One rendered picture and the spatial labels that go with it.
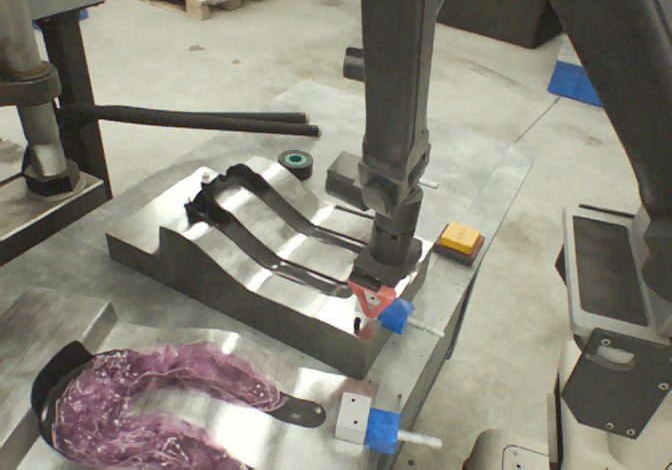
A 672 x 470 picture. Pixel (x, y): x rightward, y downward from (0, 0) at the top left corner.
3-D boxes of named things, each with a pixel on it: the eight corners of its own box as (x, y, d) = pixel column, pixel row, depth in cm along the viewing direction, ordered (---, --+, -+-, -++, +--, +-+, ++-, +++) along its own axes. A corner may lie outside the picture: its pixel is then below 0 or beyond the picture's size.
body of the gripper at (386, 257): (349, 273, 77) (356, 231, 73) (381, 234, 85) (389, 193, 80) (393, 292, 75) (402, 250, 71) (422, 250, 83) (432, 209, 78)
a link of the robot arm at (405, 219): (411, 202, 69) (433, 182, 73) (363, 180, 72) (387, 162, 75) (401, 246, 73) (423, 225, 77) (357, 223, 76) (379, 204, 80)
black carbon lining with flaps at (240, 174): (386, 258, 98) (394, 213, 92) (342, 316, 86) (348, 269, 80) (221, 191, 109) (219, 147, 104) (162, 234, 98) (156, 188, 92)
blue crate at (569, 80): (655, 99, 383) (670, 67, 370) (641, 121, 354) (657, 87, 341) (563, 73, 408) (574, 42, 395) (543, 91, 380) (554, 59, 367)
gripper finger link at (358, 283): (341, 316, 82) (348, 268, 76) (363, 287, 87) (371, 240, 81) (384, 337, 80) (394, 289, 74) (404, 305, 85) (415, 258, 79)
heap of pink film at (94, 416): (290, 384, 77) (292, 345, 72) (247, 518, 63) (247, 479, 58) (108, 345, 80) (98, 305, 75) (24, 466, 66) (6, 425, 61)
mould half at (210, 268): (425, 281, 104) (439, 222, 96) (361, 382, 85) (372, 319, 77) (204, 190, 121) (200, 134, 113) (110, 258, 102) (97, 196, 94)
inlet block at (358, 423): (438, 438, 76) (445, 414, 73) (436, 474, 72) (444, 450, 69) (340, 416, 77) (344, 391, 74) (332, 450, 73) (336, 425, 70)
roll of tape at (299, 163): (318, 169, 132) (319, 155, 129) (302, 185, 126) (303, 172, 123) (287, 159, 134) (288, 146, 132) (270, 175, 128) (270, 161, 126)
